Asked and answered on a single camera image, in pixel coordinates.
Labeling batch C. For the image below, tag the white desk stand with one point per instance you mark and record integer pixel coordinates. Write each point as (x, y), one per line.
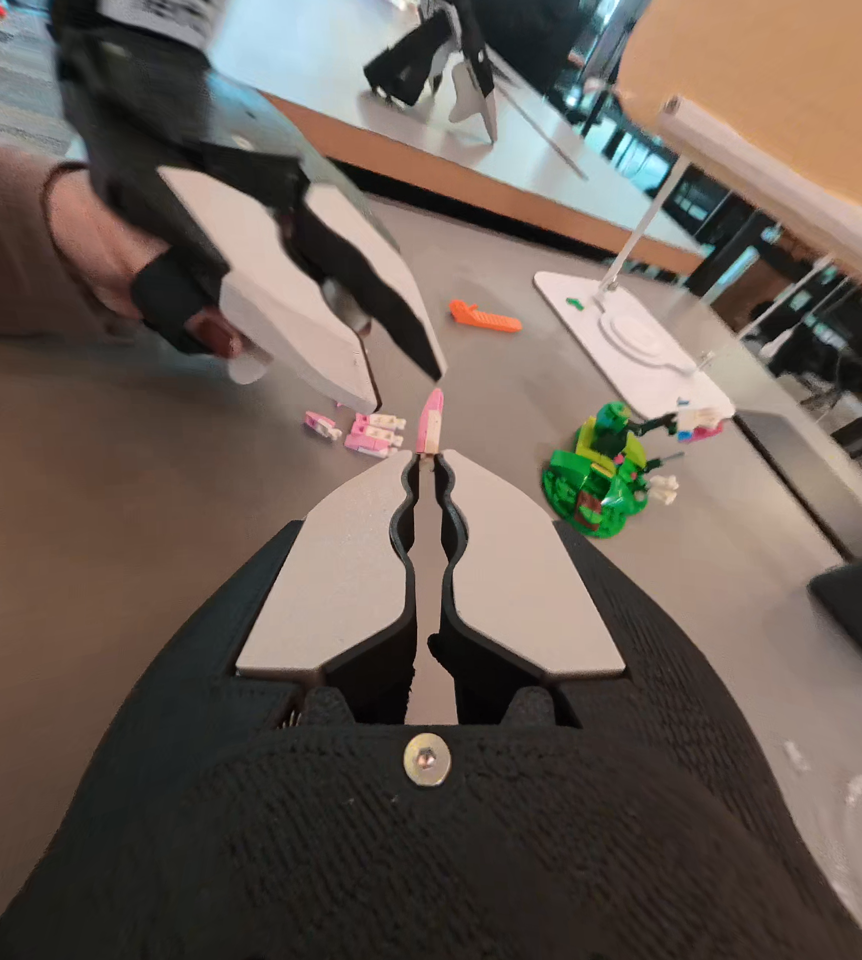
(641, 337)

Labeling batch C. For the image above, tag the orange brick separator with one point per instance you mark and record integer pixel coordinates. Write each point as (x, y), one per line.
(487, 319)

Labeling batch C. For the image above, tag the lego flower model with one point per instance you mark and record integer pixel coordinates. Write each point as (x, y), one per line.
(588, 487)

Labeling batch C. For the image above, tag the tan board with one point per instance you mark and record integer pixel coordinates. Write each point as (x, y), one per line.
(776, 75)

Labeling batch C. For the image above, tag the light wood background table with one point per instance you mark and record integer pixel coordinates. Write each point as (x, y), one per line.
(296, 52)

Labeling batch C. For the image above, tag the person's left hand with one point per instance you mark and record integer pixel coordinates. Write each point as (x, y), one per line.
(93, 240)

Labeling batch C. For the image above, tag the black and white tabletop object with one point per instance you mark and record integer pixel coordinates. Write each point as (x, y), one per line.
(408, 60)

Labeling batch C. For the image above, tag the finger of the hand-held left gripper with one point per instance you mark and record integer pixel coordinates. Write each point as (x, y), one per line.
(250, 247)
(371, 247)

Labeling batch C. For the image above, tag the pink and white lego petal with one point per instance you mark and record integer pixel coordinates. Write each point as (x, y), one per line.
(371, 444)
(380, 421)
(322, 425)
(431, 424)

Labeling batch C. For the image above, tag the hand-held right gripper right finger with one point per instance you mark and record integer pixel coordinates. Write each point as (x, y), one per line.
(536, 592)

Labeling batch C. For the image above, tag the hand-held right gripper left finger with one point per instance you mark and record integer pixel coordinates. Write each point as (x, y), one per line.
(326, 585)

